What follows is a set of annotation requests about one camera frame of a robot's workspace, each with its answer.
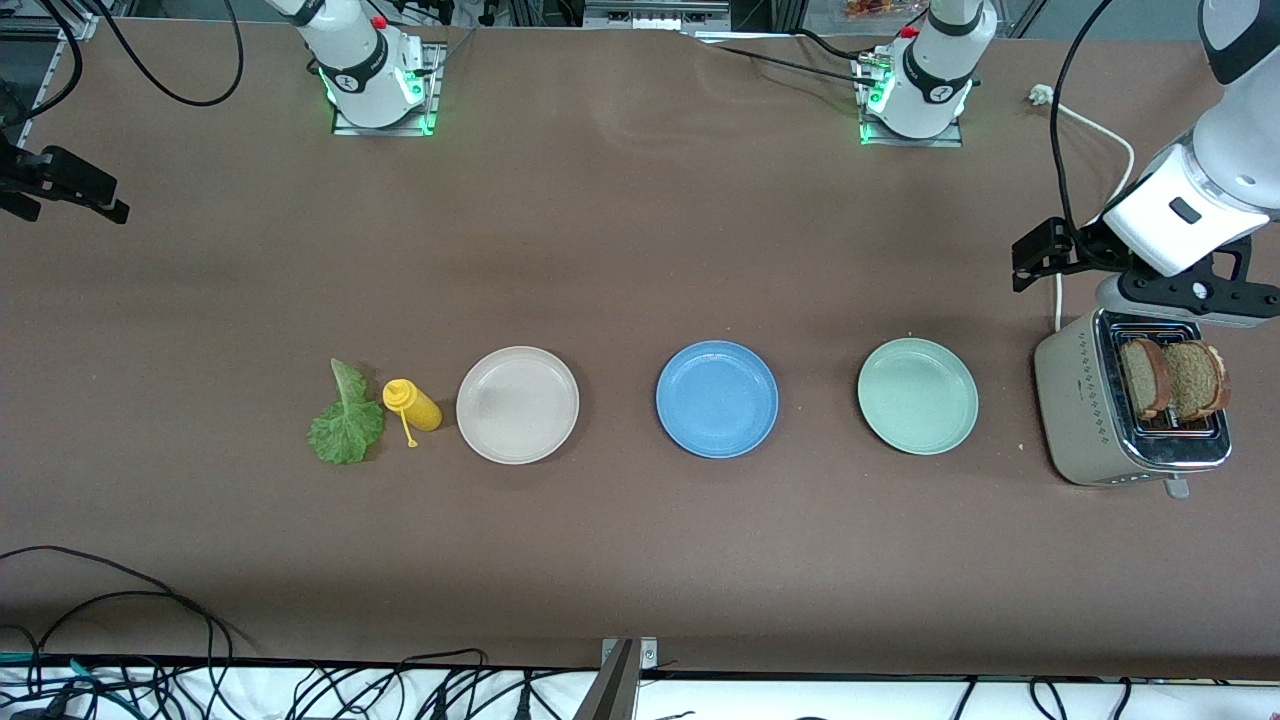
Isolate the brown bread slice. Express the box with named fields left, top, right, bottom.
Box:
left=1163, top=340, right=1233, bottom=422
left=1118, top=337, right=1173, bottom=422

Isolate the green lettuce leaf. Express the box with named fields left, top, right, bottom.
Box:
left=306, top=358, right=386, bottom=466

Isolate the mint green round plate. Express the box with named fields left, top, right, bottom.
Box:
left=857, top=337, right=980, bottom=457

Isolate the blue round plate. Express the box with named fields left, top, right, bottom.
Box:
left=655, top=340, right=780, bottom=460

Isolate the pale beige round plate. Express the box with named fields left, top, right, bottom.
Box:
left=455, top=345, right=581, bottom=466

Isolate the silver two-slot toaster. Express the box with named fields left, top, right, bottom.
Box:
left=1033, top=305, right=1234, bottom=499

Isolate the yellow mustard squeeze bottle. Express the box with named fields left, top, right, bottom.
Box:
left=382, top=378, right=443, bottom=449

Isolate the grey metal box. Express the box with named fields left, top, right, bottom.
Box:
left=582, top=0, right=733, bottom=31

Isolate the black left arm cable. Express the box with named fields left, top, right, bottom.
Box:
left=1048, top=0, right=1116, bottom=243

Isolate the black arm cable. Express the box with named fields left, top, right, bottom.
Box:
left=1048, top=0, right=1116, bottom=243
left=0, top=0, right=246, bottom=129

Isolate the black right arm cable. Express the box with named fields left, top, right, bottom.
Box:
left=0, top=0, right=246, bottom=129

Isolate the white toaster power cable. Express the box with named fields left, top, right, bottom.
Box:
left=1028, top=85, right=1138, bottom=333

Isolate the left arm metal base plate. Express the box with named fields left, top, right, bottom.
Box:
left=853, top=55, right=968, bottom=149

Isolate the black base cable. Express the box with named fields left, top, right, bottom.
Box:
left=685, top=28, right=881, bottom=89

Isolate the long black table cable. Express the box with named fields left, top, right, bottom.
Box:
left=0, top=545, right=263, bottom=691

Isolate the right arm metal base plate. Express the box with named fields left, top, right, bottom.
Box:
left=330, top=42, right=448, bottom=137

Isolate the teal cable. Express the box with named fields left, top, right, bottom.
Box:
left=0, top=652, right=96, bottom=701

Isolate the aluminium camera post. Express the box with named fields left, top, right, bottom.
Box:
left=575, top=637, right=661, bottom=720

